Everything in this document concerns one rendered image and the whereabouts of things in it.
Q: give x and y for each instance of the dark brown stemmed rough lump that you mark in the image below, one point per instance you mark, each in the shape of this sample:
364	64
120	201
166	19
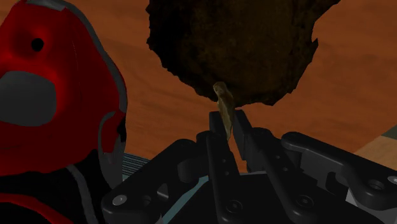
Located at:
235	46

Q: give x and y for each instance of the pale ribbed object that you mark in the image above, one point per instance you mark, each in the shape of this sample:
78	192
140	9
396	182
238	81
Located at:
134	166

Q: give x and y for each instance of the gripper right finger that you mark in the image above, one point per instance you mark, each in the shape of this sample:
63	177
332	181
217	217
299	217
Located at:
310	161

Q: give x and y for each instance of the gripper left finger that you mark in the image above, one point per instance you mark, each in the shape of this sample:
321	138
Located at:
221	173

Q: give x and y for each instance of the red and grey figure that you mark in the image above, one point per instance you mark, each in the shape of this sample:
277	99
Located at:
71	102

